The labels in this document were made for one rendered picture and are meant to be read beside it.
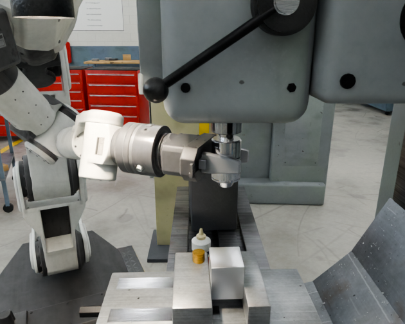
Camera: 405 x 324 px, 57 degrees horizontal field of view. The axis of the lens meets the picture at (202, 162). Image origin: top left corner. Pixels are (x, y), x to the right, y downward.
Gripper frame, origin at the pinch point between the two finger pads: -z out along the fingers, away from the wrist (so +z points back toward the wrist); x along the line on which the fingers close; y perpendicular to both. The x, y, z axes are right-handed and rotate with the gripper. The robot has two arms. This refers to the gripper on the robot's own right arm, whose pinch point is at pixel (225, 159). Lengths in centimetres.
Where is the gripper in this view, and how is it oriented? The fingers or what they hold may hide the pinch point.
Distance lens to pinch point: 59.0
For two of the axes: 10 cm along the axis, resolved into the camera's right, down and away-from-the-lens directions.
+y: -0.1, 9.5, 3.3
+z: -9.4, -1.2, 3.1
